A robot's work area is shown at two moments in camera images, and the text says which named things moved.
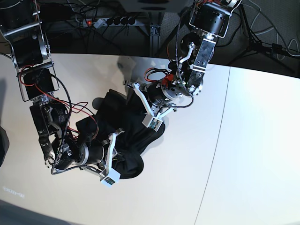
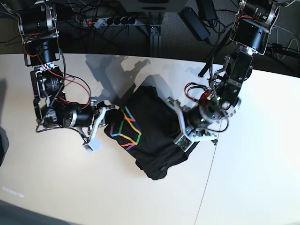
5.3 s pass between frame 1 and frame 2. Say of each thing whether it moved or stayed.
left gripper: moved
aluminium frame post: stayed
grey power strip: stayed
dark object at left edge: stayed
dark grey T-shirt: moved
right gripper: moved
